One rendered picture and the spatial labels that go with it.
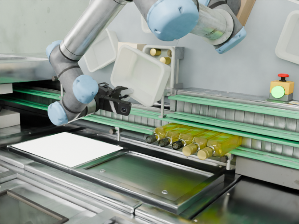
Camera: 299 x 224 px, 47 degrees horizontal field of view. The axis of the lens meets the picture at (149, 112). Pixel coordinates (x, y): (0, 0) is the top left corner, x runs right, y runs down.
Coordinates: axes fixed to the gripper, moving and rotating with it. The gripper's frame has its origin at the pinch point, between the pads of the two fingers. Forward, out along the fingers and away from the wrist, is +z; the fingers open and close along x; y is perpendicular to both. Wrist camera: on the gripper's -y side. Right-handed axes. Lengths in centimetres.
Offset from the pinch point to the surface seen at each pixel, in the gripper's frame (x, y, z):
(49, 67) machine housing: 26, 77, 21
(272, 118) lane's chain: -6, -47, 24
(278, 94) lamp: -14, -44, 28
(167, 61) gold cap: -4.5, 8.0, 31.9
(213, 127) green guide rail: 4.4, -30.0, 14.8
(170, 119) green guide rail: 10.4, -11.7, 13.6
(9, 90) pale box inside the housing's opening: 38, 82, -1
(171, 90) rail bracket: 1.7, -4.8, 20.7
